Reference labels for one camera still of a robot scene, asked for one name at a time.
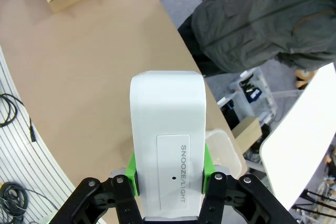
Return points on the white table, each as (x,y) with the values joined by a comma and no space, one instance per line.
(302,142)

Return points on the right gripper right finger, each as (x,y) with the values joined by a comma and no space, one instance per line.
(225,197)

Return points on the small cardboard box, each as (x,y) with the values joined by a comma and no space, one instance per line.
(248,127)

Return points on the white unwrapped digital clock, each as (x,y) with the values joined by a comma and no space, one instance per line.
(168,119)

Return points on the clear storage bin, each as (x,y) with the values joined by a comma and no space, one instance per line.
(262,95)

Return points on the clear plastic container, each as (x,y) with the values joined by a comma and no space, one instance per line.
(225,150)

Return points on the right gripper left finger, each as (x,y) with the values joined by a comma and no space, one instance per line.
(120,197)

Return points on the white slatted board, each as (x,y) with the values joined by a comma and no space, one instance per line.
(26,161)

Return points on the person in grey jacket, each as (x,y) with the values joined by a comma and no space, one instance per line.
(262,24)

